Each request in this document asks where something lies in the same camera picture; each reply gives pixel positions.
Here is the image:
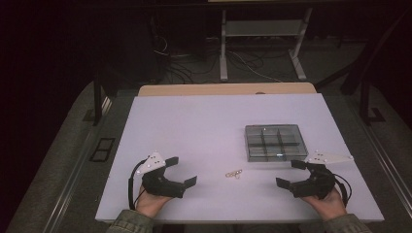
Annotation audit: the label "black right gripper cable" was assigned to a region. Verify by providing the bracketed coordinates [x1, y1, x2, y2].
[333, 174, 353, 208]

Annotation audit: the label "small gold metal clips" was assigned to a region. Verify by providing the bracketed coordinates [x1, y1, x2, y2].
[224, 168, 244, 180]

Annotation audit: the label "white metal stand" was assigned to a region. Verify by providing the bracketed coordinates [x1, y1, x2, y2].
[219, 8, 314, 82]

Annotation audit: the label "wooden table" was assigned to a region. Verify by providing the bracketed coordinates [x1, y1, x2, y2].
[138, 82, 318, 97]

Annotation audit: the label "clear plastic compartment box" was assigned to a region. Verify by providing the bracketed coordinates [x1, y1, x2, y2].
[244, 123, 309, 163]

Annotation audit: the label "tangled floor cables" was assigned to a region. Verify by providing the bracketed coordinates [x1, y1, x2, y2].
[152, 35, 283, 83]

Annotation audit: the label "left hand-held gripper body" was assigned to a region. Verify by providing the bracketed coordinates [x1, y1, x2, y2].
[135, 150, 188, 199]

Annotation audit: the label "black floor socket frame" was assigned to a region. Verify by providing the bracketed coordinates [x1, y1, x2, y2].
[88, 137, 116, 163]

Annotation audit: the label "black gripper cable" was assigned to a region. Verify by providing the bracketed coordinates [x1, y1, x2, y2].
[127, 158, 147, 211]
[333, 174, 353, 208]

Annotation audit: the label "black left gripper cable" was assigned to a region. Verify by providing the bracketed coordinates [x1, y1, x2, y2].
[127, 158, 147, 211]

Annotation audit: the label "person's left hand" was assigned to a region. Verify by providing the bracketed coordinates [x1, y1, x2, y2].
[135, 184, 174, 218]

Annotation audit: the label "person's right hand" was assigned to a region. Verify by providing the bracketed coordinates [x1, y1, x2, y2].
[300, 187, 348, 222]

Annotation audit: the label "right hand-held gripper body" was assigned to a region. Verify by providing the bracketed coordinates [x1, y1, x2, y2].
[291, 150, 355, 200]

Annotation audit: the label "white table board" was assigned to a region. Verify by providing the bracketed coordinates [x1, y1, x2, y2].
[95, 92, 386, 224]

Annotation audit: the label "black metal stand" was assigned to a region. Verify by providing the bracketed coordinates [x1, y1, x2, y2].
[92, 71, 113, 126]
[315, 9, 412, 126]

